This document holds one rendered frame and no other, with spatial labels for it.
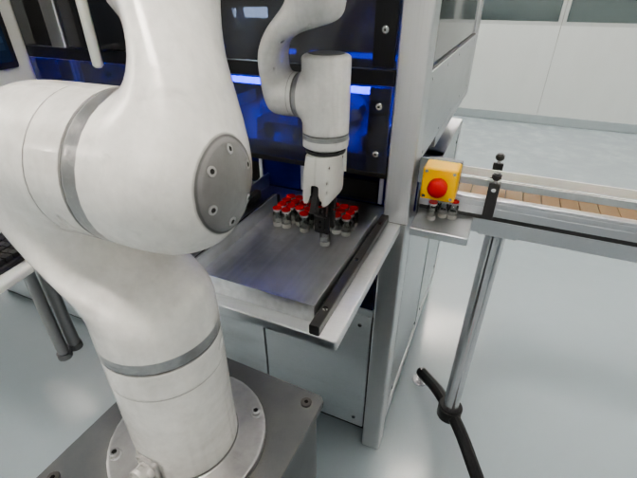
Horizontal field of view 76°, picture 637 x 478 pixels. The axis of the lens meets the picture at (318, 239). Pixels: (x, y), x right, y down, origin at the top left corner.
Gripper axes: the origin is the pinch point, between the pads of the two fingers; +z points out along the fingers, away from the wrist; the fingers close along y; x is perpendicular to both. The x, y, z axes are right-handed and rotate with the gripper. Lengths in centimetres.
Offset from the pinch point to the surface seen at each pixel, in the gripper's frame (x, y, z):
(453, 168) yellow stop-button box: 21.8, -15.9, -9.2
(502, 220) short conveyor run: 33.9, -26.0, 5.4
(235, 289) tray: -7.2, 22.4, 3.9
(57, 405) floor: -102, 17, 94
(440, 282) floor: 17, -119, 94
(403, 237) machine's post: 13.6, -15.0, 9.0
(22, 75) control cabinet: -90, -6, -21
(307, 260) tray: -0.8, 6.8, 5.7
